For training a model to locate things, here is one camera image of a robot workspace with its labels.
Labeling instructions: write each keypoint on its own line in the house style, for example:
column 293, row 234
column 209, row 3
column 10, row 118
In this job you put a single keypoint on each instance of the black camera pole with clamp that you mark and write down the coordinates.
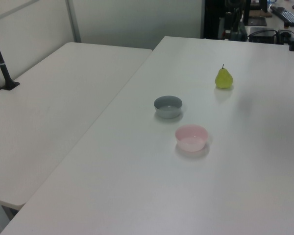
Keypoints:
column 3, row 71

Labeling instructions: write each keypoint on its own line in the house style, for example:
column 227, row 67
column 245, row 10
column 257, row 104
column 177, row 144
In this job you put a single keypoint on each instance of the black computer keyboard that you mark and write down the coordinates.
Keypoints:
column 285, row 14

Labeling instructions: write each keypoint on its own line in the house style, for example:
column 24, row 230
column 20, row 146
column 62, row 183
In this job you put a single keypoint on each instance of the pink plastic bowl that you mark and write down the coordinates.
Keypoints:
column 191, row 142

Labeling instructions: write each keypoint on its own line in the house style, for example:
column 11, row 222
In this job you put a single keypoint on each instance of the black equipment rack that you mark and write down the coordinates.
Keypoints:
column 213, row 19

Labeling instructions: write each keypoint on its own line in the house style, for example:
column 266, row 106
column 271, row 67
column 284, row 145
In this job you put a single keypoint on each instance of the green yellow pear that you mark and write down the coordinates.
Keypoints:
column 224, row 79

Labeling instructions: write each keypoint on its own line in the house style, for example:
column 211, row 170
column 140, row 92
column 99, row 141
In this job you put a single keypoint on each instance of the grey plastic bowl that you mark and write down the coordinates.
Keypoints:
column 167, row 111

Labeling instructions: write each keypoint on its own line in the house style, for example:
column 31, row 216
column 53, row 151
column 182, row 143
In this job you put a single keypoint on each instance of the white side table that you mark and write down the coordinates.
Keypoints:
column 58, row 110

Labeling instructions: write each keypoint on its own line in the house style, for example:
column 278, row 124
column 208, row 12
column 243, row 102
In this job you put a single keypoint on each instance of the black electronics box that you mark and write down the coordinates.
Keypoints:
column 261, row 35

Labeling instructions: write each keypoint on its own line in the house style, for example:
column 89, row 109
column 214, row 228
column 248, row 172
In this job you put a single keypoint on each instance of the black flat pad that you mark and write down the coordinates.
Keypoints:
column 256, row 21

